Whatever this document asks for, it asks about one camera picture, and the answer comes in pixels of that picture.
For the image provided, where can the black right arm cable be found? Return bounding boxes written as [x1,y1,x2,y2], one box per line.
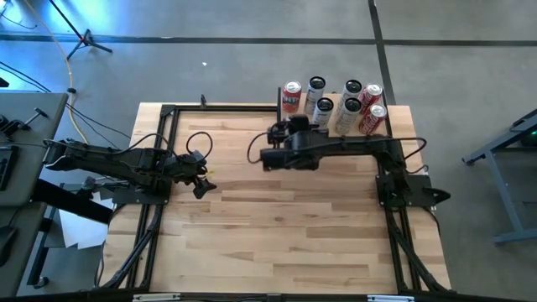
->
[246,132,274,165]

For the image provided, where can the black table frame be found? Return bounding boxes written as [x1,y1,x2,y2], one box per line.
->
[94,100,452,294]

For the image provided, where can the black computer mouse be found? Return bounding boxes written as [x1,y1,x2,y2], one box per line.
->
[0,225,18,268]

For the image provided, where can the Celsius Arctic Vibe can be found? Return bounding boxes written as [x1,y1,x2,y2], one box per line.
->
[310,96,336,129]

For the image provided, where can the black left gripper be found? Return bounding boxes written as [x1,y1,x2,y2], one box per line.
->
[167,151,218,200]

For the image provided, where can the red Fanta strawberry can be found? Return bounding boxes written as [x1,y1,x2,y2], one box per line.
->
[281,80,303,114]

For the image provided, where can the Celsius Tropical Vibe can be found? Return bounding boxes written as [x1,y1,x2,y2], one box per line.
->
[334,97,362,136]

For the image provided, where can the grey desk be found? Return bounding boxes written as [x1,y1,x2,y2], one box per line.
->
[0,201,48,298]
[0,91,70,207]

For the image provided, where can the white metal bracket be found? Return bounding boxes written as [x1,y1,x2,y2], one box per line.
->
[132,293,182,302]
[367,294,416,302]

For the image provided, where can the black keyboard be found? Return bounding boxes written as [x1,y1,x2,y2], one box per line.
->
[0,144,20,192]

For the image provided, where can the yellow hanging cable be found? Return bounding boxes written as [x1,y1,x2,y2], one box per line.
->
[23,0,89,144]

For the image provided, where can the dark metal stand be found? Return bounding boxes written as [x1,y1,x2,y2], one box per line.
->
[462,107,537,247]

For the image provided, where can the white Celsius can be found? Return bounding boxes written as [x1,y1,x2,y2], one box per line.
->
[303,75,327,115]
[337,78,363,111]

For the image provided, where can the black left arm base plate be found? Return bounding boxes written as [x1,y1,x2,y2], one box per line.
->
[112,171,174,206]

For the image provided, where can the black tripod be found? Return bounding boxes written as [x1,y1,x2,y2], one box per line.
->
[47,0,114,62]

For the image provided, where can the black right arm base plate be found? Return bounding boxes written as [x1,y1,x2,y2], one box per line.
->
[375,174,452,210]

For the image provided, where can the white paper sheets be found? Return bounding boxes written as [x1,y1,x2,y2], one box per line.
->
[57,190,115,251]

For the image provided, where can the red Coca-Cola can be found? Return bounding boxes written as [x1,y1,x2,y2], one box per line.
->
[358,103,388,136]
[357,83,383,111]

